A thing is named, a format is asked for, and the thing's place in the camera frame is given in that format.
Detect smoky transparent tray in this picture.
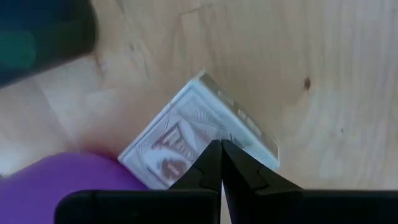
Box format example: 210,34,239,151
0,0,99,90

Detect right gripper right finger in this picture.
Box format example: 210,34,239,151
221,139,398,224

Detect purple plastic bucket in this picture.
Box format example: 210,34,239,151
0,151,149,224

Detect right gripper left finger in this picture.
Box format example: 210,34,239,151
54,139,223,224

